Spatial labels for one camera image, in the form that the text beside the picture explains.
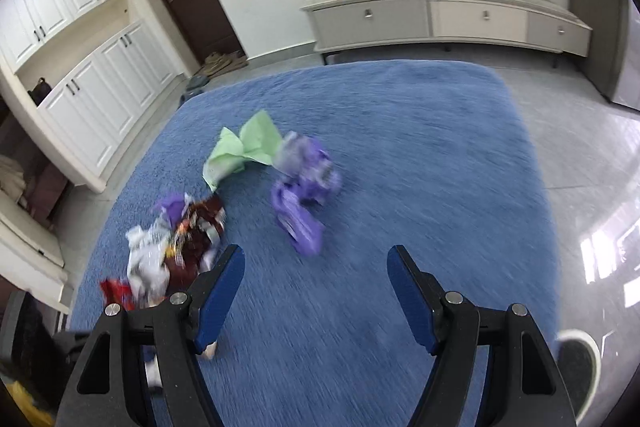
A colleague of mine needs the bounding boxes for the blue fluffy blanket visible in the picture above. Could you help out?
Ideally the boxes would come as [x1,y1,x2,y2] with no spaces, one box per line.
[70,59,561,427]

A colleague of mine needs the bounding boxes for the grey white television cabinet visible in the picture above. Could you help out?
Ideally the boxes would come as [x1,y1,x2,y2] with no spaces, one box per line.
[300,0,593,68]

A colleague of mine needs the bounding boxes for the beige cloth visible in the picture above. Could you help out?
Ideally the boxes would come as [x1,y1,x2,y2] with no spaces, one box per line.
[0,154,26,208]

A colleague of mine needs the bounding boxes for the maroon snack wrapper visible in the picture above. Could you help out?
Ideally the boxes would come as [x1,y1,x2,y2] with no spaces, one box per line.
[167,197,226,283]

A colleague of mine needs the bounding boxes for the mauve cushion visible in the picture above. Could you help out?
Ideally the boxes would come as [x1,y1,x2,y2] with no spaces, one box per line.
[25,162,68,220]

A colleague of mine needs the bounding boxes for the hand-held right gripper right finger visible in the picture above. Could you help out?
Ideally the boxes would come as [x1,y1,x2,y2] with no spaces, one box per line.
[386,245,578,427]

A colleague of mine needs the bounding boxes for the red wrapper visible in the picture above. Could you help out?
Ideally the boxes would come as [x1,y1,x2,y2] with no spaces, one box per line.
[100,278,138,312]

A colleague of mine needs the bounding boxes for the white bench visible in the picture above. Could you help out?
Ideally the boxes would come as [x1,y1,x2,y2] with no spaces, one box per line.
[0,192,68,308]

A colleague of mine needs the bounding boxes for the green paper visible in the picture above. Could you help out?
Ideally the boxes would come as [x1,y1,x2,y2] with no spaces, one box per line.
[202,111,286,192]

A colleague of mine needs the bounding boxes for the white wrapper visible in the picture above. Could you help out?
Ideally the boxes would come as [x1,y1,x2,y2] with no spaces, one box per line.
[125,217,173,305]

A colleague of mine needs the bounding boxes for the black bag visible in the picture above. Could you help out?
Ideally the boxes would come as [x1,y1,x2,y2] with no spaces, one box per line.
[27,77,53,108]

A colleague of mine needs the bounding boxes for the small purple wrapper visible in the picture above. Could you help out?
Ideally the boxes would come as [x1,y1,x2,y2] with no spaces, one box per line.
[152,193,188,223]

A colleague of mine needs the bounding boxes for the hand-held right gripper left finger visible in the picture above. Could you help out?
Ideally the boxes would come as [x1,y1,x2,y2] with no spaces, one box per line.
[56,244,246,427]

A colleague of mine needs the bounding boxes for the beige shoes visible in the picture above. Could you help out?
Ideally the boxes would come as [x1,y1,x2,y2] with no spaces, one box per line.
[195,51,249,78]

